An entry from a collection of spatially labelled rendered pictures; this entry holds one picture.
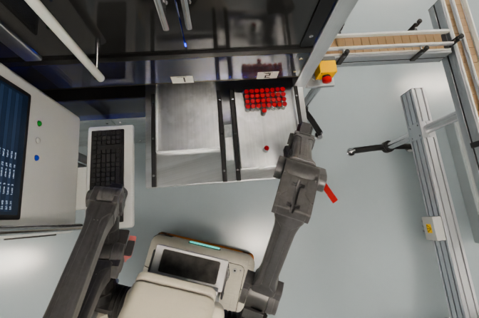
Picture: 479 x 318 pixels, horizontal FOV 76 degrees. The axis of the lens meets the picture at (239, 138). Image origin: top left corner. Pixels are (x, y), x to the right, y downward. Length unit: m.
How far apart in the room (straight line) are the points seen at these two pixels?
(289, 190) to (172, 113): 0.83
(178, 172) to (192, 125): 0.21
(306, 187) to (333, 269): 1.67
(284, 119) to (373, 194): 1.21
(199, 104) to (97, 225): 0.76
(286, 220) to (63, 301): 0.43
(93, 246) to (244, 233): 1.52
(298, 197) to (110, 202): 0.45
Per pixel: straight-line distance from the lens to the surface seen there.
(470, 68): 1.73
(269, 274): 0.80
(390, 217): 2.43
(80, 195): 1.48
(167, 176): 1.30
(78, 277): 0.70
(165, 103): 1.38
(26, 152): 1.17
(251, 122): 1.33
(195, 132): 1.32
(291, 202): 0.63
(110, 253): 0.93
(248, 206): 2.15
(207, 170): 1.28
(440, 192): 1.97
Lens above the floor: 2.14
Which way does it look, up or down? 75 degrees down
